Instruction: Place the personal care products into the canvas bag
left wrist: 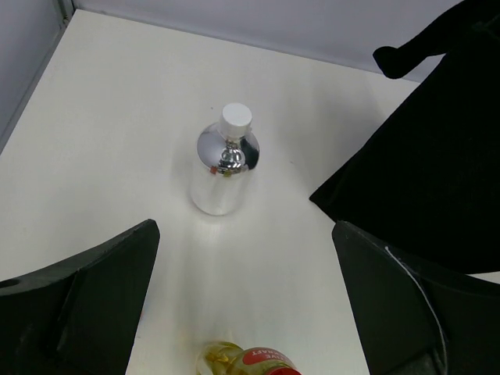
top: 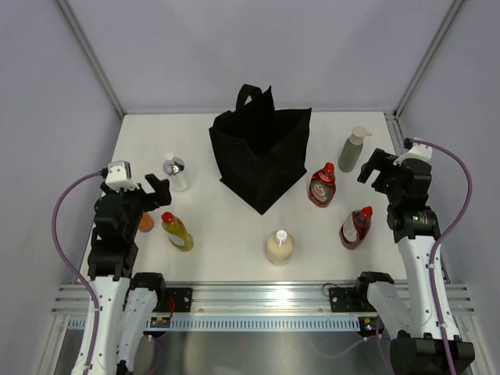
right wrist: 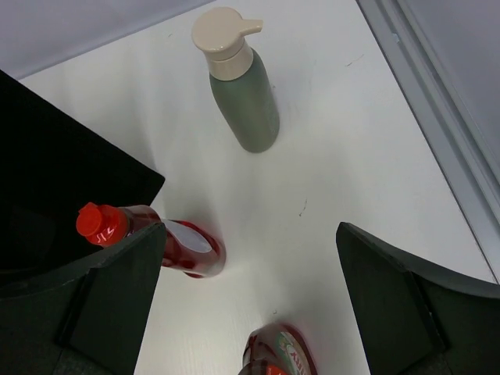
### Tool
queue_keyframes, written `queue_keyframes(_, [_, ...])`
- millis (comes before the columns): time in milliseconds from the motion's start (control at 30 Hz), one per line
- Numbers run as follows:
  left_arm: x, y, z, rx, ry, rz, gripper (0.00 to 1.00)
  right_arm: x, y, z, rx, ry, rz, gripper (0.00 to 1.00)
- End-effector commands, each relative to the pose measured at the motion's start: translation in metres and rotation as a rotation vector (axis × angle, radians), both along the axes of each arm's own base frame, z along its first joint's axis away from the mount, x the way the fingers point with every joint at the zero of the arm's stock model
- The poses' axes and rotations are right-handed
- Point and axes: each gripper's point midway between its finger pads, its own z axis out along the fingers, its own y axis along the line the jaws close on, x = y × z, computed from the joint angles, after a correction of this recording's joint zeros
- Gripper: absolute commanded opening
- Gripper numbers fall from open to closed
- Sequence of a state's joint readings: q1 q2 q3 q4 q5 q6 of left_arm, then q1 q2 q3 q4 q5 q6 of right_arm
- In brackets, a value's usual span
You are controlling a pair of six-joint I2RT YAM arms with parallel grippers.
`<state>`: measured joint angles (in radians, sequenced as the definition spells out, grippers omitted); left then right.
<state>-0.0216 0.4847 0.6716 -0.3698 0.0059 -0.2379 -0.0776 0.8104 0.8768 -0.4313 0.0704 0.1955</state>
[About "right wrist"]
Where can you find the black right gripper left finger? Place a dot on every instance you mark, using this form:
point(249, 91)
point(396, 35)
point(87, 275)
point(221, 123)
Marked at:
point(86, 317)

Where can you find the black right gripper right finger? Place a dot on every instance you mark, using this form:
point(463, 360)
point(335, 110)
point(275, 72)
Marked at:
point(414, 316)

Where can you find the dark red soap bottle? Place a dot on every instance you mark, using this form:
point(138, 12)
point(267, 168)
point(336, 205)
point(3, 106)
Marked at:
point(277, 348)

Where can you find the green bottle beige pump cap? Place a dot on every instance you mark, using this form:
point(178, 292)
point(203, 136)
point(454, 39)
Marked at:
point(237, 76)

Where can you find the black canvas bag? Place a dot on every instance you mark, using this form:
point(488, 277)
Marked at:
point(51, 166)

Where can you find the aluminium frame rail right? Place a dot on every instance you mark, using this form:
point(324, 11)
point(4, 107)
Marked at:
point(430, 87)

